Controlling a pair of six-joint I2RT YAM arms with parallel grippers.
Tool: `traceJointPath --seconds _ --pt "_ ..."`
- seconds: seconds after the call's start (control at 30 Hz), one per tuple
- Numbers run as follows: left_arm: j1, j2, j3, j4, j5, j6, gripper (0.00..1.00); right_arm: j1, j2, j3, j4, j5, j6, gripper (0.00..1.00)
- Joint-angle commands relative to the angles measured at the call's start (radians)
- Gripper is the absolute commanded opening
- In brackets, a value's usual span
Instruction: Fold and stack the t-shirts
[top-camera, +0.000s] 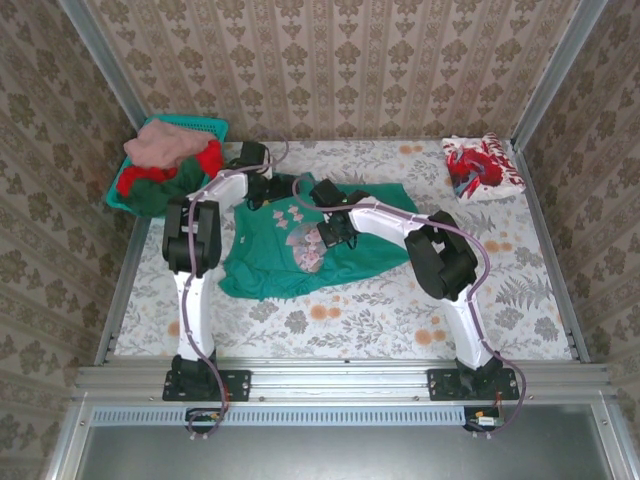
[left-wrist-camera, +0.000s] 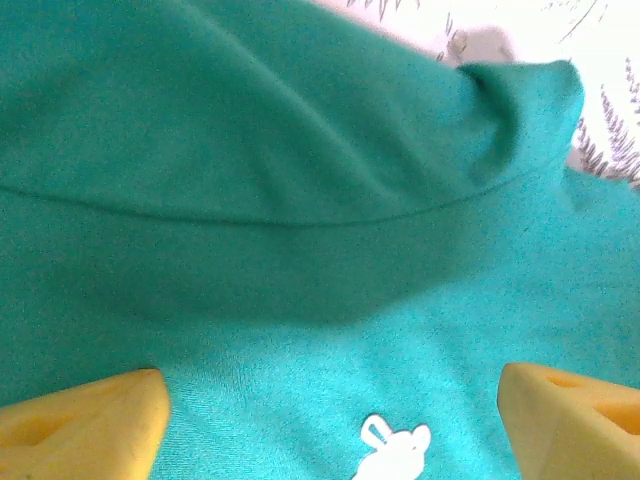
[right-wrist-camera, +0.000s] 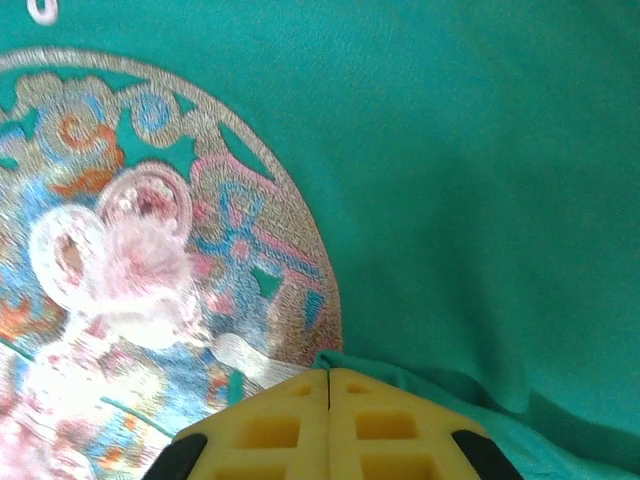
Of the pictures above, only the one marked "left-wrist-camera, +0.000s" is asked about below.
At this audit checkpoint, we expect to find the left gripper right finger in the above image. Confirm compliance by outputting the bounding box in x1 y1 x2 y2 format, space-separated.
497 362 640 480

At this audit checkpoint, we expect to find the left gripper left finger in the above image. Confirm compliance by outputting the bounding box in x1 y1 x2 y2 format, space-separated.
0 368 174 480

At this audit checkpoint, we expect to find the floral table cloth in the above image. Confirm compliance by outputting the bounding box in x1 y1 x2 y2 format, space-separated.
319 0 640 189

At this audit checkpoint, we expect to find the teal green t-shirt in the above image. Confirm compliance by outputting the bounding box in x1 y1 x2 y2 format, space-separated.
0 0 640 480

